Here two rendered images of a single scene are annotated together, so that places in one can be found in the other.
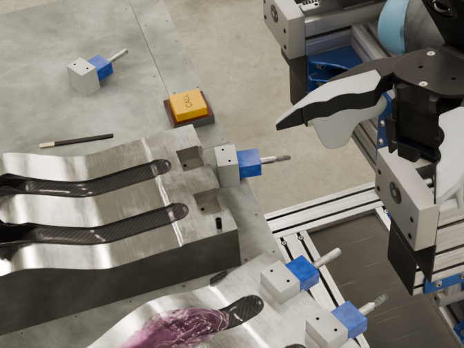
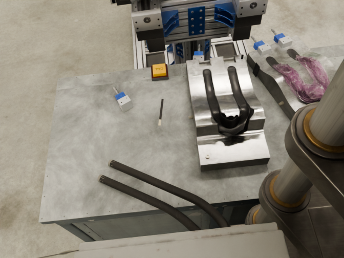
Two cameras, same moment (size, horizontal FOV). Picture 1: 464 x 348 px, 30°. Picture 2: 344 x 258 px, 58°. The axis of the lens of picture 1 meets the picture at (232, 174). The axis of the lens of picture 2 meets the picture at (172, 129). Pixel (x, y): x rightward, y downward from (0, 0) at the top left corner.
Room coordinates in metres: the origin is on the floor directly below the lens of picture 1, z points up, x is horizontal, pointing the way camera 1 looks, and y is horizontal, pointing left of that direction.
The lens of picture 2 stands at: (0.97, 1.02, 1.93)
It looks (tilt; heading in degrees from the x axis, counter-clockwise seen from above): 59 degrees down; 286
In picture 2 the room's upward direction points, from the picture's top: 9 degrees counter-clockwise
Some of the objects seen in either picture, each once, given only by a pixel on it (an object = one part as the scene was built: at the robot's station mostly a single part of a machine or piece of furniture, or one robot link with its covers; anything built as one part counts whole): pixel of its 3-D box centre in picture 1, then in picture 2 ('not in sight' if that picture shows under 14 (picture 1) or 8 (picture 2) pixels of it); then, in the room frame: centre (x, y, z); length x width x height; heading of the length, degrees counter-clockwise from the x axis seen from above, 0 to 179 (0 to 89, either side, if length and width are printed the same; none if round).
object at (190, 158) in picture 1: (193, 166); (205, 65); (1.05, 0.06, 0.87); 0.05 x 0.05 x 0.04; 14
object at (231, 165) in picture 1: (253, 162); (198, 55); (1.09, -0.04, 0.83); 0.13 x 0.05 x 0.05; 94
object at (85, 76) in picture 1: (101, 65); (120, 97); (1.41, 0.24, 0.83); 0.13 x 0.05 x 0.05; 131
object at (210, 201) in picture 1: (212, 209); (229, 62); (0.95, 0.04, 0.87); 0.05 x 0.05 x 0.04; 14
